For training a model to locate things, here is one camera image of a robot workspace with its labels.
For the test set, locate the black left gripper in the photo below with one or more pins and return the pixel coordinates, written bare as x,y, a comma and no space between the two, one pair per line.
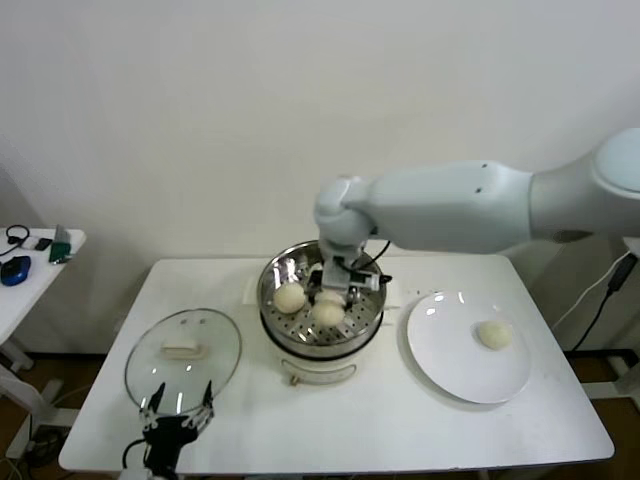
167,440

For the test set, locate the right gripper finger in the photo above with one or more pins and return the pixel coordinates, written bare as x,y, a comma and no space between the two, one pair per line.
315,282
352,299

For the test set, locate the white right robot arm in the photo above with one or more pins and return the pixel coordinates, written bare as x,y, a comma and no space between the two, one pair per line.
450,205

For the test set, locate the stainless steel steamer basket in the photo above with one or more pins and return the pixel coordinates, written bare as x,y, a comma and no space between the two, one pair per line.
272,320

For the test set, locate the cream electric cooker base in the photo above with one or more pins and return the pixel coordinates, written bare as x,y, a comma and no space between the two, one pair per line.
320,370

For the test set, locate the white round plate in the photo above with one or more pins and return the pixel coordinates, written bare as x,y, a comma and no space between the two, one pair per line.
440,350

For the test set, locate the white curved floor base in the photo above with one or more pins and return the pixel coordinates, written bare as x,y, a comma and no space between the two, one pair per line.
20,395

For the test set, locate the white side table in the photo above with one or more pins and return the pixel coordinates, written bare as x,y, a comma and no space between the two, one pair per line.
30,300

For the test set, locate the green circuit board box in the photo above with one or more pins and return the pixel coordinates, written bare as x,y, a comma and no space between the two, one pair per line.
61,247

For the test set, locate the small black phone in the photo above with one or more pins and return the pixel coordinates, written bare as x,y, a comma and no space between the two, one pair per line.
43,244

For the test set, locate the blue computer mouse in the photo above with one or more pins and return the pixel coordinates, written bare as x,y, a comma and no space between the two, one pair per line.
14,270

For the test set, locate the small white device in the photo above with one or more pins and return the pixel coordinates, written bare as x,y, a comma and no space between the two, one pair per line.
29,244

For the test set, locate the black headphones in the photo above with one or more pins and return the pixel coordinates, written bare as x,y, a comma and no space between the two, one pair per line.
15,232

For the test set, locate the black power adapter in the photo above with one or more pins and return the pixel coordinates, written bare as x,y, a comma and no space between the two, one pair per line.
619,275

